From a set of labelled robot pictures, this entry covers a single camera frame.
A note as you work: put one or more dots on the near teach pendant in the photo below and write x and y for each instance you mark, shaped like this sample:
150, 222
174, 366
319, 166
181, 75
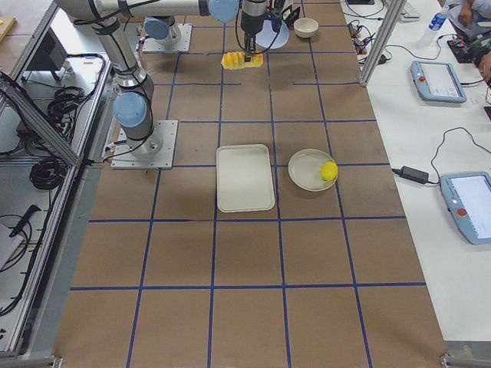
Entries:
467, 196

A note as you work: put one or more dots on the small white bowl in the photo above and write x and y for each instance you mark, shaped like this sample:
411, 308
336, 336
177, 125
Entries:
305, 27

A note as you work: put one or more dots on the yellow lemon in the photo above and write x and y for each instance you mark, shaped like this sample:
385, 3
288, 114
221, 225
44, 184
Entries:
329, 171

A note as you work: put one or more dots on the black power adapter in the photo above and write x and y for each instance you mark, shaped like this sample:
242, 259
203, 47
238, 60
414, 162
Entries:
414, 175

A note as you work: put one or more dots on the striped orange bread loaf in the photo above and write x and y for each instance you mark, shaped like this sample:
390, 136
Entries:
237, 60

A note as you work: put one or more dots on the white round dish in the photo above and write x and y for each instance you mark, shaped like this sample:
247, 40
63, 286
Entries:
304, 169

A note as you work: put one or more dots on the teach pendant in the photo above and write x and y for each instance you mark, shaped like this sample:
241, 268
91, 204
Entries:
467, 196
437, 82

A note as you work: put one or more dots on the white rectangular tray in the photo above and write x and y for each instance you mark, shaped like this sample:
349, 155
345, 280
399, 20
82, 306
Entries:
244, 178

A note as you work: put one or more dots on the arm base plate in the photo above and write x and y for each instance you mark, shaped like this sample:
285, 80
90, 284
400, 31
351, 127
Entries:
151, 46
165, 147

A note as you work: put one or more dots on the aluminium frame post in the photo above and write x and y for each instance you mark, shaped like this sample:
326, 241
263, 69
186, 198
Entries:
383, 34

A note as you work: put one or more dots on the plastic water bottle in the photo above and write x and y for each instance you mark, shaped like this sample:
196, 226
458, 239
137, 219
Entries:
434, 26

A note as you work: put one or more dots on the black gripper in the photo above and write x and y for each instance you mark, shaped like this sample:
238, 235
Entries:
251, 24

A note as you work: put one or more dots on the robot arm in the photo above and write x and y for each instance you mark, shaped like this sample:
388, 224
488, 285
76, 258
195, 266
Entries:
163, 29
132, 108

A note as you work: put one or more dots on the far teach pendant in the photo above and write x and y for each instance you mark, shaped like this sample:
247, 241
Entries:
437, 82

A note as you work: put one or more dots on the light blue plate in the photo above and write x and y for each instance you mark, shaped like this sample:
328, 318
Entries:
268, 38

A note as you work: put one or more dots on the black plate rack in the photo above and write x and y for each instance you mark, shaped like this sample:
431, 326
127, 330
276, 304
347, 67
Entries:
290, 13

